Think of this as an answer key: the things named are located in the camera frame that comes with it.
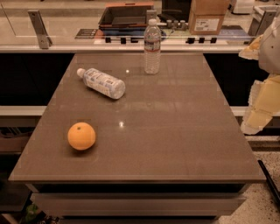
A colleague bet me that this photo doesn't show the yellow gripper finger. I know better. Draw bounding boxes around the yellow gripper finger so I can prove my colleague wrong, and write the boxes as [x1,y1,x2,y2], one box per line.
[239,35,263,60]
[241,74,280,135]

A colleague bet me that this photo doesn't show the blue label plastic bottle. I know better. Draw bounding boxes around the blue label plastic bottle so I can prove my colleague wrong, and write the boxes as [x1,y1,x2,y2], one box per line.
[77,68,126,100]

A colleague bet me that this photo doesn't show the clear water bottle red label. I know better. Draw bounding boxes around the clear water bottle red label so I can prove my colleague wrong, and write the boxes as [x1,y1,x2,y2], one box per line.
[143,18,161,74]

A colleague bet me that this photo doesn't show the cardboard box with label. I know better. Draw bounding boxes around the cardboard box with label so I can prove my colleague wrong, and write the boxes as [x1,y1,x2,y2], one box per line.
[188,0,229,35]

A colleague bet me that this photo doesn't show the brown table with drawers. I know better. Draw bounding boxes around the brown table with drawers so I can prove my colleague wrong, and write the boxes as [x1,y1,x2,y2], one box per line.
[10,52,264,223]

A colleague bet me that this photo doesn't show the open dark tray box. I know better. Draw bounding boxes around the open dark tray box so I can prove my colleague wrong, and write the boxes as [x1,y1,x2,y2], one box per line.
[99,2,154,28]

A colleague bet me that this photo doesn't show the orange fruit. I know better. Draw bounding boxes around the orange fruit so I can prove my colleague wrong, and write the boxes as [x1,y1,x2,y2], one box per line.
[67,122,96,151]

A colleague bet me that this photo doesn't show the right metal bracket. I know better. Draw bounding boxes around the right metal bracket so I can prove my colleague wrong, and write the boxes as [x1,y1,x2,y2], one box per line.
[248,10,277,37]

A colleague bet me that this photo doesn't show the metal bracket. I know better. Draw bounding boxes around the metal bracket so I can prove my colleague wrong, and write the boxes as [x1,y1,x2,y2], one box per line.
[248,10,277,37]
[28,10,53,49]

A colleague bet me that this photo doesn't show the black cable on floor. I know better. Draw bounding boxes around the black cable on floor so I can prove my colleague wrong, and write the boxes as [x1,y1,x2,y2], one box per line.
[257,159,280,207]

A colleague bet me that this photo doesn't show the left metal bracket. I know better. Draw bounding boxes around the left metal bracket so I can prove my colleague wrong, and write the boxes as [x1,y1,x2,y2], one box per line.
[28,10,53,49]

